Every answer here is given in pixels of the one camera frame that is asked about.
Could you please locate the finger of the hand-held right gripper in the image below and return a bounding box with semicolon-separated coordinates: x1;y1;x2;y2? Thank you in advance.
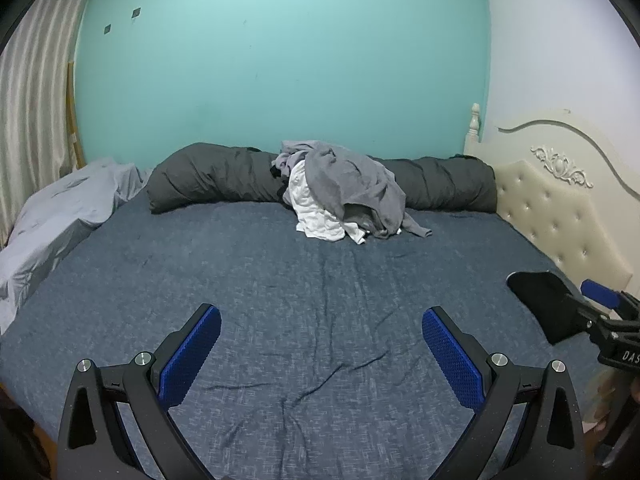
570;302;618;336
581;280;640;321

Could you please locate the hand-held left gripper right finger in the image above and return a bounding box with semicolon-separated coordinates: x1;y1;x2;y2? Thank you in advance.
421;306;587;480

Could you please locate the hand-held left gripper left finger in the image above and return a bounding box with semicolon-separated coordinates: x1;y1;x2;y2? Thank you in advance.
56;303;222;480

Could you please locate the grey sweater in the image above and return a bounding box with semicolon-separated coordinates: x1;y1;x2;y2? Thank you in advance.
304;145;434;241

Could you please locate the black folded garment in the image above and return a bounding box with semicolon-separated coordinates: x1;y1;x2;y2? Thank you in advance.
506;270;583;346

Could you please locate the cream tufted headboard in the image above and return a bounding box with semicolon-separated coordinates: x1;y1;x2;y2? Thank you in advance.
462;103;640;306

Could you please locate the blue bed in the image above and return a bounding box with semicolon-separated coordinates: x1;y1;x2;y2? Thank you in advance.
0;200;608;480

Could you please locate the dark grey rolled duvet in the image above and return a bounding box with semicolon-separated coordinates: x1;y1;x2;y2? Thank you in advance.
146;142;497;215

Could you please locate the white garment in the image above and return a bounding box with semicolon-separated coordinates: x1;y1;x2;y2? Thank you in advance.
282;160;367;246

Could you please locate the light grey crumpled blanket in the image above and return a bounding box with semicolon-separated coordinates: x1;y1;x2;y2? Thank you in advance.
0;157;153;333

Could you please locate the light grey garment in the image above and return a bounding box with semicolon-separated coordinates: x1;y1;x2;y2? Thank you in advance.
271;139;346;181

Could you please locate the striped beige curtain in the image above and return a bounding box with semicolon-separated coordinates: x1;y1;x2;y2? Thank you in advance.
0;0;101;251

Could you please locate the wooden frame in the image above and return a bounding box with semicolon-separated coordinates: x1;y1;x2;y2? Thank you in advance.
65;60;87;168

